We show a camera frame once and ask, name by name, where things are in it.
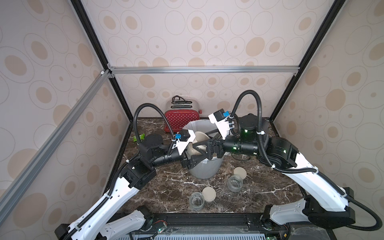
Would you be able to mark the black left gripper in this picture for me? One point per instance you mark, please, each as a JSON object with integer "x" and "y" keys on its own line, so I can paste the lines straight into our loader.
{"x": 192, "y": 162}

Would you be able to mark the red polka dot toaster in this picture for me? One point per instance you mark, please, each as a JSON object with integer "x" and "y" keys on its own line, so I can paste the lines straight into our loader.
{"x": 180, "y": 112}

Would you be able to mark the beige jar lid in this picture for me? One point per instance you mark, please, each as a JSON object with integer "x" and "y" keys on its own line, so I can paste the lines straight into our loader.
{"x": 241, "y": 172}
{"x": 209, "y": 194}

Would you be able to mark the black vertical frame post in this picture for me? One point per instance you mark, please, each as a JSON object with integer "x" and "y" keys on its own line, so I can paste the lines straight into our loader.
{"x": 80, "y": 11}
{"x": 324, "y": 28}

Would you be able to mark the grey mesh waste bin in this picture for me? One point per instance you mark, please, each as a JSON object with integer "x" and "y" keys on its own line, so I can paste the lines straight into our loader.
{"x": 206, "y": 169}

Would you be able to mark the aluminium left side rail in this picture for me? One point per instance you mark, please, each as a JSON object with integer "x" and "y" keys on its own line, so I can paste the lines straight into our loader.
{"x": 20, "y": 185}

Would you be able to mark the glass jar with rice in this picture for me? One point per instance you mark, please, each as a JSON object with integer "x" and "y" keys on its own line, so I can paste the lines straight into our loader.
{"x": 235, "y": 183}

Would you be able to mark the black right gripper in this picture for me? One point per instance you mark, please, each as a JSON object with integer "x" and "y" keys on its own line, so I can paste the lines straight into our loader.
{"x": 220, "y": 147}

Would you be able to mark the white plastic bin liner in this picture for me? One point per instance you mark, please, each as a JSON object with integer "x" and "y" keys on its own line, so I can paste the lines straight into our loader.
{"x": 200, "y": 126}

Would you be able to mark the aluminium horizontal back rail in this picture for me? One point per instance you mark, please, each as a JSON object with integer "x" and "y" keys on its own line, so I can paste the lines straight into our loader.
{"x": 205, "y": 69}

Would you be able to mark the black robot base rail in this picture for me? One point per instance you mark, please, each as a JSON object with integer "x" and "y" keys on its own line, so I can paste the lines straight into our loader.
{"x": 211, "y": 226}

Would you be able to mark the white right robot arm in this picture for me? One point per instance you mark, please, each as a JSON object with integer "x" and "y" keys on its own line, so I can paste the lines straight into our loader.
{"x": 326, "y": 204}

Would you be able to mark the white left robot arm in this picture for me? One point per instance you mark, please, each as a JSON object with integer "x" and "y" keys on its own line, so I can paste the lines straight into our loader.
{"x": 132, "y": 176}

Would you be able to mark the black vertical frame post left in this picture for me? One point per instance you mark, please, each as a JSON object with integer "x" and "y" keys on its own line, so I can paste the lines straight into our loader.
{"x": 80, "y": 11}

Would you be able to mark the black vertical frame post right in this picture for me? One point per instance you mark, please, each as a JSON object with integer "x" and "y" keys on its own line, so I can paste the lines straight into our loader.
{"x": 324, "y": 28}

